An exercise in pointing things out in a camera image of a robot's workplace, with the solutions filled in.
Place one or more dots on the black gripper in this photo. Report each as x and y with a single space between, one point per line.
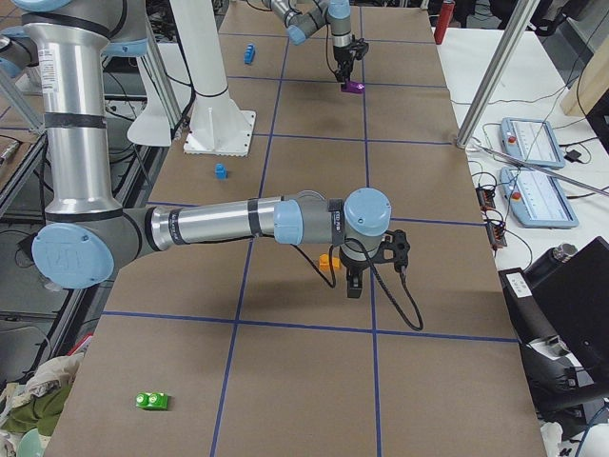
342 59
352 265

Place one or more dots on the purple block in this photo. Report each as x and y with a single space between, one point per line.
352 87

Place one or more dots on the orange trapezoid block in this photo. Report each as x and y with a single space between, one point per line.
326 263

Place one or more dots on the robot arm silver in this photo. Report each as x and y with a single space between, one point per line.
89 235
335 17

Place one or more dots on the blue block far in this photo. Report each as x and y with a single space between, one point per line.
249 54

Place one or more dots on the red fire extinguisher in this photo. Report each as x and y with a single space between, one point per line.
444 19

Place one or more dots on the brown paper table cover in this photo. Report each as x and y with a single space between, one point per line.
258 355

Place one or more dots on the lower teach pendant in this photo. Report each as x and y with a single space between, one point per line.
536 199

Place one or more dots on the teach pendant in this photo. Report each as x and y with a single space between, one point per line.
532 141
536 199

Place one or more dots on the upper teach pendant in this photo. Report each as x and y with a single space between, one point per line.
532 141

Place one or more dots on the green double block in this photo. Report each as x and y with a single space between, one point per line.
153 400

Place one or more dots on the green cloth bag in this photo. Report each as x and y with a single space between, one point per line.
38 403

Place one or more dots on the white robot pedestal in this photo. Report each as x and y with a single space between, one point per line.
217 125

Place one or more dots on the aluminium frame post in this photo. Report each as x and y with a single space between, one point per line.
510 38

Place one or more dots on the blue block near pedestal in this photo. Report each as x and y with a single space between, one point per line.
220 171

